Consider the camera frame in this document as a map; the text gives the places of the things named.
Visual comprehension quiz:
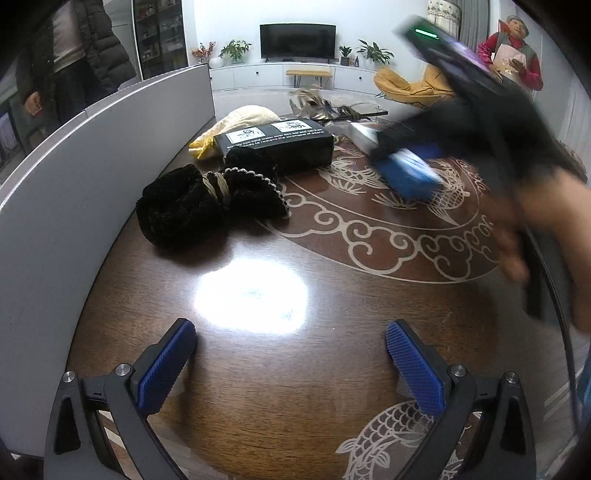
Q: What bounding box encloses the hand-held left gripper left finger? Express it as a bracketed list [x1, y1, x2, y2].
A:
[44, 318, 199, 480]

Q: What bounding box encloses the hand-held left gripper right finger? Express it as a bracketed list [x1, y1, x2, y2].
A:
[385, 319, 539, 480]

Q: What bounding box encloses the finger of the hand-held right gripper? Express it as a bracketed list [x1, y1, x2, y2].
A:
[369, 115, 446, 162]

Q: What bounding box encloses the small blue box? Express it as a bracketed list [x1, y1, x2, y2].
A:
[381, 148, 441, 202]

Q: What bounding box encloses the silver tassel ornament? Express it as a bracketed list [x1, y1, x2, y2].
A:
[289, 89, 342, 121]

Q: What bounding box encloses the black rectangular box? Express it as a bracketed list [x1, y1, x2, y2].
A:
[213, 117, 334, 174]

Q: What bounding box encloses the black fuzzy cloth bundle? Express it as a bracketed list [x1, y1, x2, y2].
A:
[136, 150, 291, 248]

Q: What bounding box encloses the cream knit glove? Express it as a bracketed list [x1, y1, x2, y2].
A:
[189, 104, 278, 160]

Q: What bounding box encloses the large white cardboard box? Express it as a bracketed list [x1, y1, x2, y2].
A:
[0, 63, 214, 455]

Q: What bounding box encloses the wooden desktop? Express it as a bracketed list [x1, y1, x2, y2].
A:
[65, 88, 591, 480]

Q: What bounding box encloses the person's right hand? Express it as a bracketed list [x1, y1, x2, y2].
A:
[482, 168, 591, 333]

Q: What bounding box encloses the yellow lounge chair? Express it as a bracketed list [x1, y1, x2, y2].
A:
[374, 65, 458, 109]

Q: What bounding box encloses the black hairpin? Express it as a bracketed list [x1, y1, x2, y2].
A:
[316, 105, 372, 124]

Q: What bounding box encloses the grey curtain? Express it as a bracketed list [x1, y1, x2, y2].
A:
[457, 0, 490, 51]

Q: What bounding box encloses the broad-leaf potted plant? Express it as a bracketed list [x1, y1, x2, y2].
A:
[356, 41, 395, 70]

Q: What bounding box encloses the covered standing air conditioner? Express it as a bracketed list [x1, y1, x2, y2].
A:
[426, 0, 462, 38]

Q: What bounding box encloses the wooden bench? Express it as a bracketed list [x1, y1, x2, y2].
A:
[286, 69, 333, 90]

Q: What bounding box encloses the black television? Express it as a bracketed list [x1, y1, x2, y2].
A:
[259, 21, 336, 63]

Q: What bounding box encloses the white television cabinet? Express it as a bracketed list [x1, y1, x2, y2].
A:
[209, 62, 393, 93]

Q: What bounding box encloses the bushy green potted plant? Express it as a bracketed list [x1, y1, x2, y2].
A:
[219, 39, 252, 64]

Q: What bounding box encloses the red flower plant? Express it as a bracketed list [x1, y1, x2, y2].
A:
[191, 41, 218, 65]

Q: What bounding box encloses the dark display cabinet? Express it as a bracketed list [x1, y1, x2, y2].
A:
[131, 0, 190, 80]

